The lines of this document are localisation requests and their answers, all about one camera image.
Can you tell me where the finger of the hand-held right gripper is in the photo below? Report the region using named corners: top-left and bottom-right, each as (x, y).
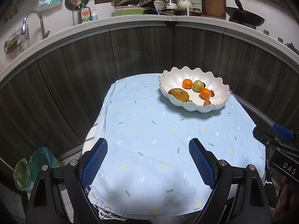
top-left (253, 126), bottom-right (278, 147)
top-left (272, 122), bottom-right (299, 145)

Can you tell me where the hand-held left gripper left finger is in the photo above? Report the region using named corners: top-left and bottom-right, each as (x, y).
top-left (27, 138), bottom-right (108, 224)

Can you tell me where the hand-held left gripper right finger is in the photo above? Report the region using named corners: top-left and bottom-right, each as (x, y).
top-left (189, 138), bottom-right (272, 224)

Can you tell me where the yellow-brown mango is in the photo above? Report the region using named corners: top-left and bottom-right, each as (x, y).
top-left (169, 88), bottom-right (189, 102)

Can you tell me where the green apple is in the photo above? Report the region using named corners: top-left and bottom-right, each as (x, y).
top-left (192, 80), bottom-right (204, 92)

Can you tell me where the white scalloped bowl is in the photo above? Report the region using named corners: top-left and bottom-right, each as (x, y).
top-left (159, 66), bottom-right (232, 113)

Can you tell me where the person's right hand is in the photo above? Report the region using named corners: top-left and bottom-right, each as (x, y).
top-left (277, 176), bottom-right (299, 224)

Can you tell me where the striped fringed cloth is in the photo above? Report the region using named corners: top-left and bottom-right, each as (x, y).
top-left (82, 115), bottom-right (131, 223)

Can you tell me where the grey metal bar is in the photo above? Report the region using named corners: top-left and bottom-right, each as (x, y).
top-left (230, 93), bottom-right (281, 127)

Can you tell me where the light blue patterned tablecloth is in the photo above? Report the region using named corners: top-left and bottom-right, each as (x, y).
top-left (89, 73), bottom-right (267, 217)

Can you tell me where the dark wood kitchen cabinet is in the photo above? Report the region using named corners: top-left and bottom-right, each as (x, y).
top-left (0, 14), bottom-right (299, 168)

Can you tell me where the black stove burner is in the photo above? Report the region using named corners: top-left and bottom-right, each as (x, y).
top-left (229, 16), bottom-right (257, 29)

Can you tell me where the black wok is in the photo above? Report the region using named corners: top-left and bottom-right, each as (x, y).
top-left (225, 0), bottom-right (265, 26)

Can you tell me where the wooden cutting board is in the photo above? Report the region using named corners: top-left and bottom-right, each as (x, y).
top-left (201, 0), bottom-right (226, 19)

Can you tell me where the green dish soap bottle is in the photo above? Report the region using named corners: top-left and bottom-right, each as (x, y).
top-left (78, 0), bottom-right (91, 24)

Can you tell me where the white teapot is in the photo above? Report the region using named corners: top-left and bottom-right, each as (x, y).
top-left (177, 0), bottom-right (192, 9)

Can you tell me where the green dish tub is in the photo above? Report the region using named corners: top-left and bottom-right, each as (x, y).
top-left (110, 8), bottom-right (147, 17)

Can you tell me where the chrome kitchen faucet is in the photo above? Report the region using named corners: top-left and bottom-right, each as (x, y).
top-left (21, 10), bottom-right (50, 40)

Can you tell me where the hanging metal frying pan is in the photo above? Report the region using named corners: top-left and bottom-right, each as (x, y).
top-left (65, 0), bottom-right (88, 11)

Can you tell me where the black wire sink basket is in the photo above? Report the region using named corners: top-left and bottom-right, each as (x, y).
top-left (3, 25), bottom-right (30, 54)

